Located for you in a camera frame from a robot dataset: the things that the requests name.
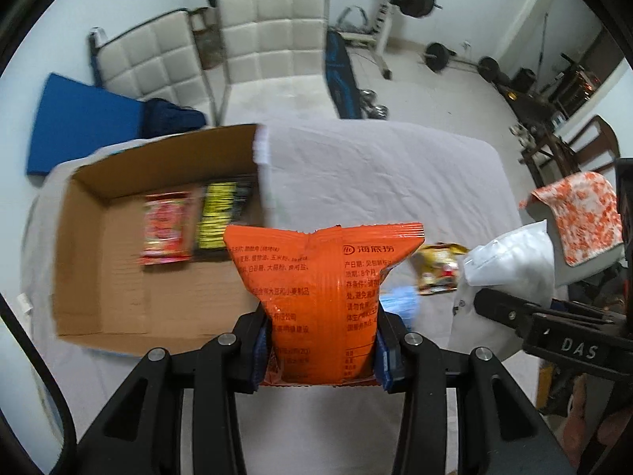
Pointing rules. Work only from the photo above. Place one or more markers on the blue snack packet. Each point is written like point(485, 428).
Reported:
point(399, 304)

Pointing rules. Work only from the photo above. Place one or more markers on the white barbell rack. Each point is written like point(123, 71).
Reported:
point(385, 34)

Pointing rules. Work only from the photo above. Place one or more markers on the wooden chair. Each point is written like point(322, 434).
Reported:
point(588, 143)

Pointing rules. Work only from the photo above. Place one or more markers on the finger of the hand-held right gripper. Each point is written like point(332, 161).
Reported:
point(502, 307)

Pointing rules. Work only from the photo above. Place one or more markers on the orange floral towel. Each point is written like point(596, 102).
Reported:
point(578, 212)

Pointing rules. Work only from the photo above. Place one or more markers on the yellow and black snack packet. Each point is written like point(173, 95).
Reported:
point(217, 217)

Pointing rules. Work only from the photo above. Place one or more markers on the dark cluttered desk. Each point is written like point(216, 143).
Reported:
point(559, 89)

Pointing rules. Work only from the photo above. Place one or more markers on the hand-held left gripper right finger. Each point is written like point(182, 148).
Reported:
point(384, 363)

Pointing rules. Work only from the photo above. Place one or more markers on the chrome dumbbells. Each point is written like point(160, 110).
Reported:
point(373, 104)

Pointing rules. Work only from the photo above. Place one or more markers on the cardboard box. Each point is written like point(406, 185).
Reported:
point(123, 297)

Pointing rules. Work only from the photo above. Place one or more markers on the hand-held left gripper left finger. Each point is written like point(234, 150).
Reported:
point(258, 356)

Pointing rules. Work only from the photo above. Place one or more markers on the orange snack packet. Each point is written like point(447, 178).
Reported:
point(316, 297)

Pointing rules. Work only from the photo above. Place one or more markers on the person's right hand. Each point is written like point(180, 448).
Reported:
point(581, 420)

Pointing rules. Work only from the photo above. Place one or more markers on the white quilted chair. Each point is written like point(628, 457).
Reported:
point(277, 44)
point(148, 64)

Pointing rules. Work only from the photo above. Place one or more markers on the blue foam mat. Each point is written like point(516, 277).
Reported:
point(79, 123)

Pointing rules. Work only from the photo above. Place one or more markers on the white pillow bag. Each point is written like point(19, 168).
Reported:
point(509, 262)

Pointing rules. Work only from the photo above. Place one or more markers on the red snack packet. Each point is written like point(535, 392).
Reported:
point(165, 227)

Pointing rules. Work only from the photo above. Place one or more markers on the dark blue bag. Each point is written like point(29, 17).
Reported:
point(173, 116)

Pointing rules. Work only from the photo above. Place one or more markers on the short barbell with black plates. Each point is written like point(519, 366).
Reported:
point(437, 57)

